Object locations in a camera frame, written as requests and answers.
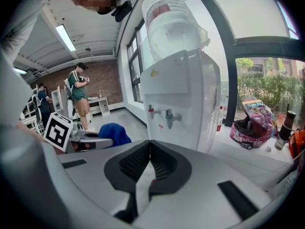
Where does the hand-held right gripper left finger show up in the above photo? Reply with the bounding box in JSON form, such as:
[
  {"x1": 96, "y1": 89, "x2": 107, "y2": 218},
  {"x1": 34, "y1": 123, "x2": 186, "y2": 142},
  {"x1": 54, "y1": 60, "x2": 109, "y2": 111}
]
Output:
[{"x1": 41, "y1": 139, "x2": 152, "y2": 229}]

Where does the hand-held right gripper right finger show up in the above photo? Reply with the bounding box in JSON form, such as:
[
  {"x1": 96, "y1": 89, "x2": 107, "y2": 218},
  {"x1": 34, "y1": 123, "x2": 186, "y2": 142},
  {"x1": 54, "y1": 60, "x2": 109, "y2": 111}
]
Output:
[{"x1": 133, "y1": 139, "x2": 275, "y2": 229}]

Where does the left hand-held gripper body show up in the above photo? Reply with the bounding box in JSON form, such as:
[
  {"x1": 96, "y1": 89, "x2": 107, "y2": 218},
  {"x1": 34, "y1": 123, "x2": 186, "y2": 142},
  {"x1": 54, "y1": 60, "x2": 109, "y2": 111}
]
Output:
[{"x1": 43, "y1": 112, "x2": 83, "y2": 153}]

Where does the blue cloth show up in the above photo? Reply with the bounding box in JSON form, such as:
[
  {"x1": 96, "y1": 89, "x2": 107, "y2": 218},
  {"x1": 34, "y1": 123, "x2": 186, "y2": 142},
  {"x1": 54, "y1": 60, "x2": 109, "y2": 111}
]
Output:
[{"x1": 99, "y1": 122, "x2": 132, "y2": 148}]

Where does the white water dispenser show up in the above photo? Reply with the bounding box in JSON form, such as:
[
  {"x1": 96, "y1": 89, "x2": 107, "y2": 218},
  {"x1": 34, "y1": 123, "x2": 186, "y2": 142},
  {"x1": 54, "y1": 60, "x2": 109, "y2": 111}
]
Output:
[{"x1": 140, "y1": 49, "x2": 222, "y2": 152}]

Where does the person's left forearm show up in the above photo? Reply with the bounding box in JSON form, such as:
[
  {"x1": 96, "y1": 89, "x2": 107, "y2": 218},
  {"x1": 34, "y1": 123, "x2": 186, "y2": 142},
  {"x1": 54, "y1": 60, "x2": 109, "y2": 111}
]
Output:
[{"x1": 16, "y1": 122, "x2": 46, "y2": 143}]

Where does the clear water jug red label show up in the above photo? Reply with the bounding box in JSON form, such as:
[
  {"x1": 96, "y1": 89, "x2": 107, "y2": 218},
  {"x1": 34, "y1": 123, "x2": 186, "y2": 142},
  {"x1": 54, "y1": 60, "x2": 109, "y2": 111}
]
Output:
[{"x1": 142, "y1": 0, "x2": 212, "y2": 64}]

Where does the white small cabinet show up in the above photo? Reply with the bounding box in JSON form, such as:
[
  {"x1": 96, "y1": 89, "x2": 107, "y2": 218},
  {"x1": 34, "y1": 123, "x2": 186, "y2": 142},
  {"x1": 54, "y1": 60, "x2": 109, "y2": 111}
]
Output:
[{"x1": 88, "y1": 96, "x2": 111, "y2": 116}]

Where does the white shelf unit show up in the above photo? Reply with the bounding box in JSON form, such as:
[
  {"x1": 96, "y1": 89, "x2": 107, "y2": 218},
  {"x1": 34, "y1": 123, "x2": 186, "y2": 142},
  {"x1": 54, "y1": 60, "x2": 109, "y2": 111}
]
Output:
[{"x1": 20, "y1": 87, "x2": 46, "y2": 133}]

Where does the white open cabinet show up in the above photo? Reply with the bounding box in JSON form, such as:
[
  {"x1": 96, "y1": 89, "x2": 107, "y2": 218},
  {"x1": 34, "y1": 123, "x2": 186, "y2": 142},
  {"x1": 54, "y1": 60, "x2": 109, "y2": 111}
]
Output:
[{"x1": 51, "y1": 86, "x2": 64, "y2": 112}]

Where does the small bottle red label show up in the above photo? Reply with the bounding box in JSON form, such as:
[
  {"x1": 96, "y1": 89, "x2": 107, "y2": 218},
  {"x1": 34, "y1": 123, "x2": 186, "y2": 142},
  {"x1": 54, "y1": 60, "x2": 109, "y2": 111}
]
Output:
[{"x1": 216, "y1": 106, "x2": 224, "y2": 132}]

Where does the person's white shirt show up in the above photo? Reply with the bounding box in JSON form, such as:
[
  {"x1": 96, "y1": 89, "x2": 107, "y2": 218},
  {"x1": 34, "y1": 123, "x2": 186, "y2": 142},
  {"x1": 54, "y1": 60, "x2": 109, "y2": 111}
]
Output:
[{"x1": 0, "y1": 0, "x2": 57, "y2": 140}]

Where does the black framed window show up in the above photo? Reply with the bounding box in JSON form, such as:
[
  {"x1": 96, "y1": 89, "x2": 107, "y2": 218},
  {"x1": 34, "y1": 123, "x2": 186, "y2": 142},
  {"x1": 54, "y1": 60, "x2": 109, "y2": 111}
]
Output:
[
  {"x1": 173, "y1": 0, "x2": 305, "y2": 128},
  {"x1": 127, "y1": 20, "x2": 147, "y2": 103}
]

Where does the colourful helmet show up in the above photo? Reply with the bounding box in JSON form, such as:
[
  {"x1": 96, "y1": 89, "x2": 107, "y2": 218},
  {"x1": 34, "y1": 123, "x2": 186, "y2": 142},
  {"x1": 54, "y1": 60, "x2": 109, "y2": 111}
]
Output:
[{"x1": 230, "y1": 99, "x2": 278, "y2": 150}]

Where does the long ceiling light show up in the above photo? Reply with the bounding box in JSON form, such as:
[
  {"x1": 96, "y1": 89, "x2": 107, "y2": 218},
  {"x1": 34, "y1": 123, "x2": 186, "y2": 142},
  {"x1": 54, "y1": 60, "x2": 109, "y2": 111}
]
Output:
[{"x1": 55, "y1": 24, "x2": 76, "y2": 52}]

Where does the black tumbler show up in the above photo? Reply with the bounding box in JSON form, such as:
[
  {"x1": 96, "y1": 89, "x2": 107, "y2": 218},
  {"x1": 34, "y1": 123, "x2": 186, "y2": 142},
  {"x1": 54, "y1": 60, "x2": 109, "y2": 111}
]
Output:
[{"x1": 274, "y1": 110, "x2": 297, "y2": 150}]

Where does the orange bag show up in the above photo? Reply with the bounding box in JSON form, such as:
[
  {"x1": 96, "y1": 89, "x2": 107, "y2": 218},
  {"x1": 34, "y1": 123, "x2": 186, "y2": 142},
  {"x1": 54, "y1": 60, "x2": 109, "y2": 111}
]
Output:
[{"x1": 288, "y1": 128, "x2": 305, "y2": 161}]

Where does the black head camera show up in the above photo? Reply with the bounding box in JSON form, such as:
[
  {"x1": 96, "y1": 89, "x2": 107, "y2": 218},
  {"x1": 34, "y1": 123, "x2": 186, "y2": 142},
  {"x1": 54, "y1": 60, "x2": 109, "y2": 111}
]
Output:
[{"x1": 111, "y1": 0, "x2": 133, "y2": 23}]

